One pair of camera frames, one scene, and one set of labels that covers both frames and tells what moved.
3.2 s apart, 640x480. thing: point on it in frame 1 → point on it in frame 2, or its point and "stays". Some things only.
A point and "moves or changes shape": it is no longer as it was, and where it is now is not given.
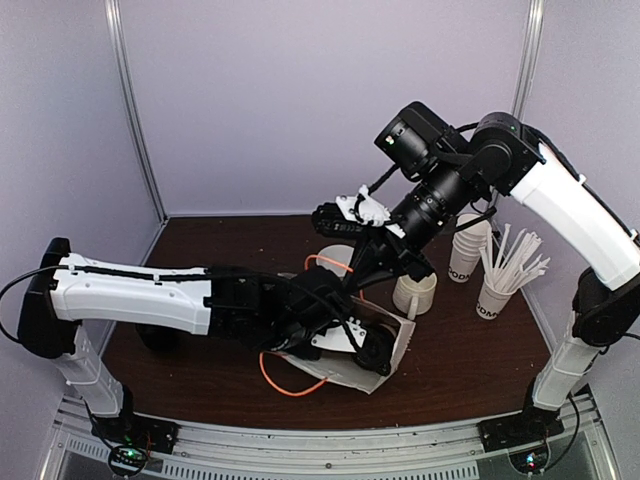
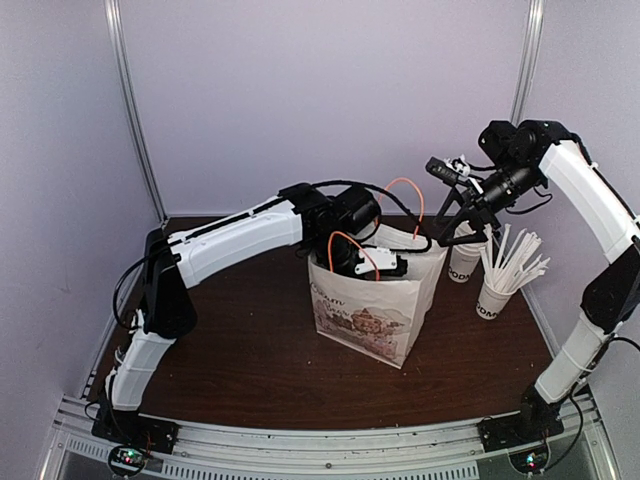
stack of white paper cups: x=467 y=245 stays
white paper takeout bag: x=343 y=368 moves or changes shape
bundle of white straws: x=513 y=268 stays
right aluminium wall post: x=528 y=57 stays
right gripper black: x=372 y=262 → x=479 y=210
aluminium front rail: x=438 y=451 stays
